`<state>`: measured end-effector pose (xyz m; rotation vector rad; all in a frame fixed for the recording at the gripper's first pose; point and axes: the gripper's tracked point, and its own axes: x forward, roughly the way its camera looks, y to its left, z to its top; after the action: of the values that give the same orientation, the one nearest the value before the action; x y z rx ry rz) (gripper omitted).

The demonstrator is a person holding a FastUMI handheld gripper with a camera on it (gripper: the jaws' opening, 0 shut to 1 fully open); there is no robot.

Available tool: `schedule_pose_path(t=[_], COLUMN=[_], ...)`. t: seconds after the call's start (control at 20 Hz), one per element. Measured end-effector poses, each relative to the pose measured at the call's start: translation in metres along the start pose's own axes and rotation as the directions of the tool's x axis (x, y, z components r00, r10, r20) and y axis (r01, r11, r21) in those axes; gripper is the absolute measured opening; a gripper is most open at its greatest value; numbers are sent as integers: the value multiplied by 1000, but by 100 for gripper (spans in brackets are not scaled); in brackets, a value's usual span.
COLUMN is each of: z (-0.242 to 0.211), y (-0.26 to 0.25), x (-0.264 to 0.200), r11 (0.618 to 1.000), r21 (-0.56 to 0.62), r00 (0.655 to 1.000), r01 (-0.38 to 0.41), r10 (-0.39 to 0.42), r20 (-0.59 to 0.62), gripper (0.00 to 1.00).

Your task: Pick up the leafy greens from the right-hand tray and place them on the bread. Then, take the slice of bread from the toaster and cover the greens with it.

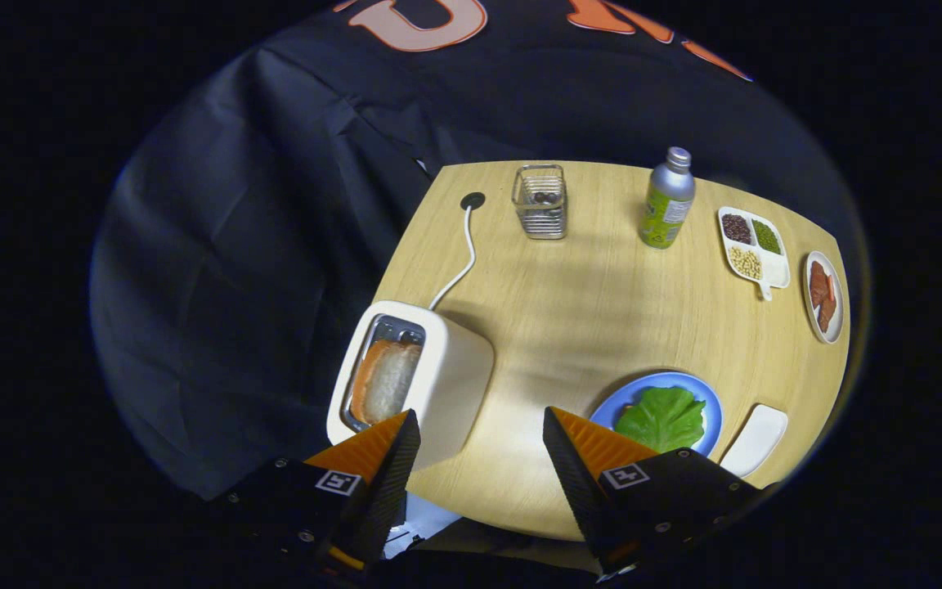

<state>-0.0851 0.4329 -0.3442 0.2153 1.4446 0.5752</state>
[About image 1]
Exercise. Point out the white rectangular plate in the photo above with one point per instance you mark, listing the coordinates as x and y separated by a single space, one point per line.
757 438

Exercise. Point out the white toaster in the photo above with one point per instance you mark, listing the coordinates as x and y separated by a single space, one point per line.
455 376

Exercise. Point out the toasted bread slice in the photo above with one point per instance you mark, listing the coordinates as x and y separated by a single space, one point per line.
389 380

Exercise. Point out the dark red beans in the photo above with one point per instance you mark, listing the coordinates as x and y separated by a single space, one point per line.
737 229

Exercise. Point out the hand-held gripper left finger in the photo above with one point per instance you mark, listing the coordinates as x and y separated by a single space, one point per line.
389 483

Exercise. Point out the white oval plate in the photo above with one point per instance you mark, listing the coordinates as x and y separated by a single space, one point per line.
837 327

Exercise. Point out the brown meat slice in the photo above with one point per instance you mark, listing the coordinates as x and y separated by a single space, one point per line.
827 315
818 282

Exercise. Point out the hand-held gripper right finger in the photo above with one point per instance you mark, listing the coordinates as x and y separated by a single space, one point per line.
577 483

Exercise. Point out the green label metal bottle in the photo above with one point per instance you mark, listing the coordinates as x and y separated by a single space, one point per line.
667 204

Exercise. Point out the green lettuce leaf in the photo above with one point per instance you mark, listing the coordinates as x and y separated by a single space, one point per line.
659 419

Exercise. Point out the blue round plate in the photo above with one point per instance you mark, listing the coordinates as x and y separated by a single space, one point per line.
667 380

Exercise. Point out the yellow soy beans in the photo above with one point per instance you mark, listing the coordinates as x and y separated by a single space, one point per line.
746 263

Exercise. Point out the green mung beans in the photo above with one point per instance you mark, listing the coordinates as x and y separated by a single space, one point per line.
766 236

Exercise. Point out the clear glass holder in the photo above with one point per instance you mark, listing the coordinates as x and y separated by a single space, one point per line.
540 217

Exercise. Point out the white divided tray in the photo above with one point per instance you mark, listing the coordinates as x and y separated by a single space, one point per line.
775 274

